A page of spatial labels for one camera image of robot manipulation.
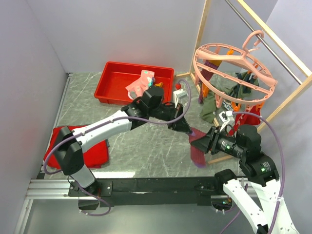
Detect maroon sock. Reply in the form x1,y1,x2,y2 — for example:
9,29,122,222
189,128,206,168
198,60,222,104

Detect olive green sock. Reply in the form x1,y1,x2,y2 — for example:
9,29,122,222
199,84,237,124

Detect red plastic bin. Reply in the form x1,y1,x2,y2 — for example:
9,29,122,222
94,61,174,106

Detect metal hanging rod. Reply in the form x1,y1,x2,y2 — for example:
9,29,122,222
225,0,302,85

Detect red folded cloth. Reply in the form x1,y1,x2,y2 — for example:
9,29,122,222
43,126,109,169

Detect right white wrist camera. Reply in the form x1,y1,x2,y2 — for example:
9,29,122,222
219,111,235,132

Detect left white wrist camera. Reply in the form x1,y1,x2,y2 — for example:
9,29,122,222
173,89,188,100

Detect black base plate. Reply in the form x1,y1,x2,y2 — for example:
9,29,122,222
68,179,244,212

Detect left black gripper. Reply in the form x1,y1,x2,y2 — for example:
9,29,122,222
148,102,192,133

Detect dark navy green sock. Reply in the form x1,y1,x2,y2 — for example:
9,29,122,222
235,72,259,97

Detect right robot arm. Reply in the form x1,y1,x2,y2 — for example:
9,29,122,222
191,124,298,234

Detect wooden drying rack frame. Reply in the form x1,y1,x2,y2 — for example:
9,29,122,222
175,0,312,165

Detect pink patterned sock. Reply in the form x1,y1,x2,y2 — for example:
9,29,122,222
126,70,155,100

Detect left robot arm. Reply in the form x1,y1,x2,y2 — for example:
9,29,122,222
53,86,192,196

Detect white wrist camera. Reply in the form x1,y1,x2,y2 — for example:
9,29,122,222
173,89,188,100
219,111,235,132

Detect mustard yellow sock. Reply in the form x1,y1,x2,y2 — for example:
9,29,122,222
155,82,163,87

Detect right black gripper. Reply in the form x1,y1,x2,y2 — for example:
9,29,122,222
190,124,245,157

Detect pink round sock hanger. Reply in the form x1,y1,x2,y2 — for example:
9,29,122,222
192,29,278,110

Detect red hanging sock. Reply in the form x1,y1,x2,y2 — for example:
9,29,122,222
229,104,263,136

